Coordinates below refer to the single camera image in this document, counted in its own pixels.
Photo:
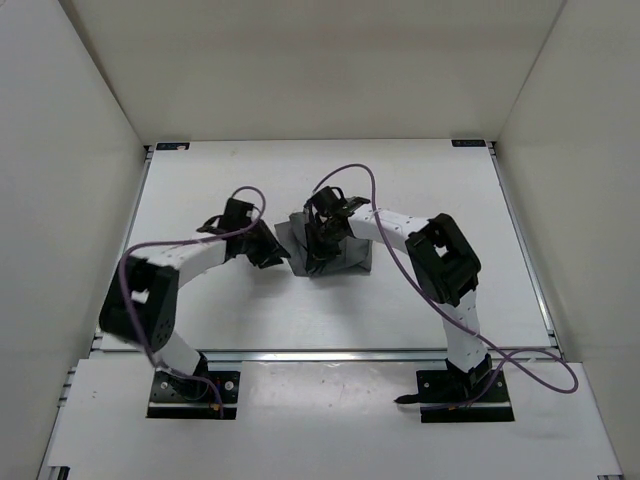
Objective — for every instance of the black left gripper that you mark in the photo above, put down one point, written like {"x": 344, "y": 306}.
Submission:
{"x": 265, "y": 257}

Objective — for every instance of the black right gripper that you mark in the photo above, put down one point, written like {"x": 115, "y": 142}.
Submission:
{"x": 319, "y": 256}

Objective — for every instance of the grey pleated skirt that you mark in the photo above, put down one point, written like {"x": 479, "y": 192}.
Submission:
{"x": 355, "y": 256}

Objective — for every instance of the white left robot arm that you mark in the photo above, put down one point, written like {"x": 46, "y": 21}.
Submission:
{"x": 141, "y": 304}

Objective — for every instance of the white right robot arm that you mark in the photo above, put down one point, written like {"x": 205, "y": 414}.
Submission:
{"x": 445, "y": 266}

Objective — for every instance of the left blue corner label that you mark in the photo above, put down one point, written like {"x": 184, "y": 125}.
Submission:
{"x": 172, "y": 146}

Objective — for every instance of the blue corner label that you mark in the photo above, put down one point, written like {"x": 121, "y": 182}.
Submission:
{"x": 468, "y": 143}
{"x": 172, "y": 146}

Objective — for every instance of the right blue corner label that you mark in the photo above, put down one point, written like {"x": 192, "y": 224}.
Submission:
{"x": 468, "y": 143}

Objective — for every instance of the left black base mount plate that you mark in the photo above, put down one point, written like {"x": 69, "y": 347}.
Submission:
{"x": 174, "y": 398}

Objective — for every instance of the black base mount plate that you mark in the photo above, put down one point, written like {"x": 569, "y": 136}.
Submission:
{"x": 174, "y": 398}
{"x": 442, "y": 400}

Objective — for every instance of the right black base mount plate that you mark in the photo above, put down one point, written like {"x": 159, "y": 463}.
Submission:
{"x": 442, "y": 400}

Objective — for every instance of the aluminium table edge rail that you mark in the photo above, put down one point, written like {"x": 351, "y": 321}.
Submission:
{"x": 323, "y": 356}

